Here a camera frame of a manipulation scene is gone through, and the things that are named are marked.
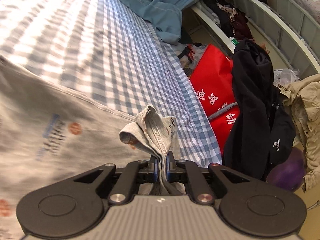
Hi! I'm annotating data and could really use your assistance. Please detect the grey printed pants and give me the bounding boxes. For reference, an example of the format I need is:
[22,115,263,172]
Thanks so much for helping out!
[0,55,187,240]

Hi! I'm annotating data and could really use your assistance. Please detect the black hanging garment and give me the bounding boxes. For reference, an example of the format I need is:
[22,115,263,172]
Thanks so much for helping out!
[222,39,296,180]

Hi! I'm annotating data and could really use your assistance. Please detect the purple ball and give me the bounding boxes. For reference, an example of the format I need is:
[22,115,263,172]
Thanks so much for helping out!
[266,147,306,192]

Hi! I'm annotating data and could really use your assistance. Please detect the red bag with characters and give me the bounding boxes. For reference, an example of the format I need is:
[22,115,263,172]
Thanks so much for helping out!
[190,44,240,153]

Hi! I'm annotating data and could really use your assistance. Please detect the beige jacket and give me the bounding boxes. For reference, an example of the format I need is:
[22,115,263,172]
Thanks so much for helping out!
[278,74,319,191]

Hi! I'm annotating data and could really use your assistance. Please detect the blue checked bed sheet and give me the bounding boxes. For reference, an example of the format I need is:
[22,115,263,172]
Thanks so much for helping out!
[1,0,222,167]

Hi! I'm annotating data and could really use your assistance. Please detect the dark clothes on shelf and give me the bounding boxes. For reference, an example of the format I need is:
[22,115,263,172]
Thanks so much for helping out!
[202,0,254,41]

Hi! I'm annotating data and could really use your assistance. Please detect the white shelf unit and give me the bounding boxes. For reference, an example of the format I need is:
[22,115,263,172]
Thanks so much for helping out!
[190,0,320,74]

